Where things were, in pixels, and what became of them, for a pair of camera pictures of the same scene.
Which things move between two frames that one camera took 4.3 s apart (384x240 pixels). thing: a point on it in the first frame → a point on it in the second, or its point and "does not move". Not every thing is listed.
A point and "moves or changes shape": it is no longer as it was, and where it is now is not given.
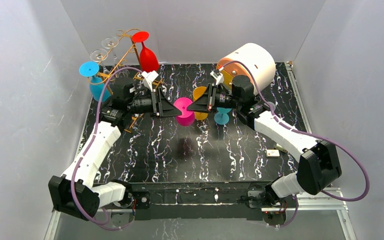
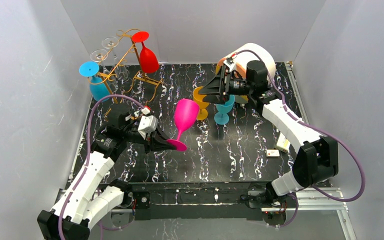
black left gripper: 158,103 → 150,139
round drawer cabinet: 251,59 does not move
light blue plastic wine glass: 222,117 does not move
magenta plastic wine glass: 187,118 moves or changes shape
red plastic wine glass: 148,61 does not move
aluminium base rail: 336,200 does not move
